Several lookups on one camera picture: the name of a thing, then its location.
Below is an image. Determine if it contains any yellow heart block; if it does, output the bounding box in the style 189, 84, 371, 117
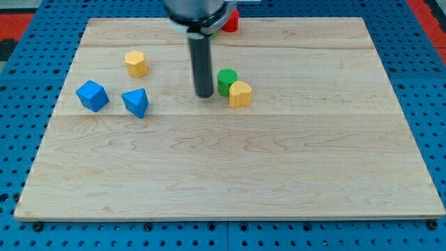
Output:
229, 81, 252, 108

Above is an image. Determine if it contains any green cylinder block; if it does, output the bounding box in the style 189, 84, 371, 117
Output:
217, 68, 238, 97

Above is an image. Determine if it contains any wooden board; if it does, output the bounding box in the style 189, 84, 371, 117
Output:
15, 17, 445, 222

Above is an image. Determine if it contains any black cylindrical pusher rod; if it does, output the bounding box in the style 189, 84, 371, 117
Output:
188, 37, 214, 98

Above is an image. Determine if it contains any blue triangle block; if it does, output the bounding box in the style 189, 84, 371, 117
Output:
121, 89, 150, 119

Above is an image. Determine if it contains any red cylinder block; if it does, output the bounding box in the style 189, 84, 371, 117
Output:
222, 10, 240, 33

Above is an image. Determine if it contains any yellow hexagon block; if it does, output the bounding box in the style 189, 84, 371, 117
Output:
124, 50, 148, 78

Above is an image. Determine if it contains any blue cube block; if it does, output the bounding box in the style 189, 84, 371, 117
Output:
76, 80, 109, 112

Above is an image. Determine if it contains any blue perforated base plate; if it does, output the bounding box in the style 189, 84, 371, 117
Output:
1, 0, 445, 250

